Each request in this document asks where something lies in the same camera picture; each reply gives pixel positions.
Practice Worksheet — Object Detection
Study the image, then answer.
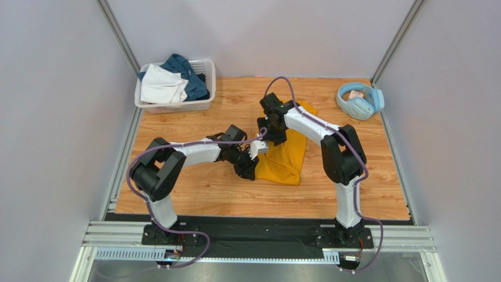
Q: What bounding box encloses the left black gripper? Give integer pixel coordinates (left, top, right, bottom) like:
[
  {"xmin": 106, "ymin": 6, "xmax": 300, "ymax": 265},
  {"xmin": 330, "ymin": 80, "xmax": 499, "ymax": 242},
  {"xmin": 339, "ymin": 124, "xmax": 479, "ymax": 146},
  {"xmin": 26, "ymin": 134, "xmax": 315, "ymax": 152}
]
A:
[{"xmin": 228, "ymin": 146, "xmax": 260, "ymax": 181}]

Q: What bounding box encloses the yellow t shirt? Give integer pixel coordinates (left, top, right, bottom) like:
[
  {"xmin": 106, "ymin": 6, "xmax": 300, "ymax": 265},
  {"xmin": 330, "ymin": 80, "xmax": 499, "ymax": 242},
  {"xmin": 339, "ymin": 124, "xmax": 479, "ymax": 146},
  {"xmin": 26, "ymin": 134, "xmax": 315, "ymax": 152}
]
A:
[{"xmin": 255, "ymin": 100, "xmax": 319, "ymax": 186}]

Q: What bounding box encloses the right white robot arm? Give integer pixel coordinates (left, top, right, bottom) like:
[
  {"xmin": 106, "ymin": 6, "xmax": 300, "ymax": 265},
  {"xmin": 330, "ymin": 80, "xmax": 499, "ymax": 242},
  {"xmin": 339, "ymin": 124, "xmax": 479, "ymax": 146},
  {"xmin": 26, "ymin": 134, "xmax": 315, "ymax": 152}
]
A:
[{"xmin": 258, "ymin": 93, "xmax": 368, "ymax": 246}]

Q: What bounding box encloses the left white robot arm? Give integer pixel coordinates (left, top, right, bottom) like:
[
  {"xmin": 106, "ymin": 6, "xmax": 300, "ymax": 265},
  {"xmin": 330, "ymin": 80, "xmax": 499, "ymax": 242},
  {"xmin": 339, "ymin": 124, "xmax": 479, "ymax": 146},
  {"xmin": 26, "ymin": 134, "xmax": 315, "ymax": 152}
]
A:
[{"xmin": 126, "ymin": 125, "xmax": 268, "ymax": 244}]

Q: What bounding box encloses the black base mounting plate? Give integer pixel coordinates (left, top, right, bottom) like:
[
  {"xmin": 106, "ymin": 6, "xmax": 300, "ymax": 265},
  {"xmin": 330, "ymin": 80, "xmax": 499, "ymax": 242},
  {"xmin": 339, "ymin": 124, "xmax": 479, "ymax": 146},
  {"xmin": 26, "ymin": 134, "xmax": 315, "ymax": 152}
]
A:
[{"xmin": 141, "ymin": 216, "xmax": 377, "ymax": 259}]

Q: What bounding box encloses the teal t shirt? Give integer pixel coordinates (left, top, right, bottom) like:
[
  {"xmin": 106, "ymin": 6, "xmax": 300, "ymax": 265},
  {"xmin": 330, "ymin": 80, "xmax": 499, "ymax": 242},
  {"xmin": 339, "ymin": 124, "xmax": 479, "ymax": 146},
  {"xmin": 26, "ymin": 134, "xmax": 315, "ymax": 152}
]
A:
[{"xmin": 138, "ymin": 53, "xmax": 210, "ymax": 102}]

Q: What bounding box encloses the white plastic laundry basket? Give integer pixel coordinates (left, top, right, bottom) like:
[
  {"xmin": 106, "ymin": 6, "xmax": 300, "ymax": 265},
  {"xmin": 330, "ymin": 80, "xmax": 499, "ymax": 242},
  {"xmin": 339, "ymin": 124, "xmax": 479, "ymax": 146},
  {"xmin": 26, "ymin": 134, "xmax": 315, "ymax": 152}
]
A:
[{"xmin": 134, "ymin": 59, "xmax": 216, "ymax": 114}]

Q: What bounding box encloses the white t shirt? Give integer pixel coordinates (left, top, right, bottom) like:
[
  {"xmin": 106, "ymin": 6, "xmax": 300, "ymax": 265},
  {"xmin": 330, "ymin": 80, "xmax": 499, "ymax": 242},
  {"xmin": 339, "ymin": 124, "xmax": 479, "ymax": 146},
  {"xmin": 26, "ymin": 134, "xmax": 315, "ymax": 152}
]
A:
[{"xmin": 139, "ymin": 63, "xmax": 189, "ymax": 104}]

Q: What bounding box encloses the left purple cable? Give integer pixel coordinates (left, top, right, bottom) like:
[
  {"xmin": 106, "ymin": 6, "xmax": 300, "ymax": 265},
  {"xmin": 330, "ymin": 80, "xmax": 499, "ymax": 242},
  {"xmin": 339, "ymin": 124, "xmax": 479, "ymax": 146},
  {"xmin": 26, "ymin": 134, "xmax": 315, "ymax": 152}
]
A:
[{"xmin": 126, "ymin": 127, "xmax": 269, "ymax": 270}]

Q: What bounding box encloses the purple cable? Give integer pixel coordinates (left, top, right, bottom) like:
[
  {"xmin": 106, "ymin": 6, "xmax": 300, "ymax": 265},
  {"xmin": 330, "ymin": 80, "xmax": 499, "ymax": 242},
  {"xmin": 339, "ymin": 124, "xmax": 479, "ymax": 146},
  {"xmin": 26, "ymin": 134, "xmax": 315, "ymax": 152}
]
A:
[
  {"xmin": 126, "ymin": 127, "xmax": 269, "ymax": 270},
  {"xmin": 264, "ymin": 76, "xmax": 385, "ymax": 274}
]

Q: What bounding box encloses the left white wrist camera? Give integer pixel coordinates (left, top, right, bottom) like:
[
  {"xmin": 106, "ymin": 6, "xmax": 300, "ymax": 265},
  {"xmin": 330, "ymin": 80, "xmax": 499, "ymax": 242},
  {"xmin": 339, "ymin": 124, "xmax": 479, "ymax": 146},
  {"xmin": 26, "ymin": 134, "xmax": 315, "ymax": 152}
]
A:
[{"xmin": 248, "ymin": 139, "xmax": 269, "ymax": 160}]

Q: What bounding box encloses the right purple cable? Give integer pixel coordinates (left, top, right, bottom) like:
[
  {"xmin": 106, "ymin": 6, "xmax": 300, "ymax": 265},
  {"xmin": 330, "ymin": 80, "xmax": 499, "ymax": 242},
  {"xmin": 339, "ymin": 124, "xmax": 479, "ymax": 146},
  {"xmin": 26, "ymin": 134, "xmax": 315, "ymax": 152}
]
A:
[{"xmin": 264, "ymin": 76, "xmax": 385, "ymax": 274}]

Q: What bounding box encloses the white slotted cable duct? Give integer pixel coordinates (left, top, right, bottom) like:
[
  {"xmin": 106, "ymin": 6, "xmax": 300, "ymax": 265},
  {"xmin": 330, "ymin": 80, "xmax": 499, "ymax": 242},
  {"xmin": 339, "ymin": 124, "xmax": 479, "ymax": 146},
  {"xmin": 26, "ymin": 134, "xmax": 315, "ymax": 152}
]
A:
[{"xmin": 93, "ymin": 247, "xmax": 340, "ymax": 265}]

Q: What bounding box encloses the aluminium frame rail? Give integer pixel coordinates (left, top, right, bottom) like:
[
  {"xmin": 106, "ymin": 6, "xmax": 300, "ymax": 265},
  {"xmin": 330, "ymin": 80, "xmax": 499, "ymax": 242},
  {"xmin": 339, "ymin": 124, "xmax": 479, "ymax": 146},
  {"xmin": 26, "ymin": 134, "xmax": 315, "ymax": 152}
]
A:
[{"xmin": 83, "ymin": 216, "xmax": 436, "ymax": 259}]

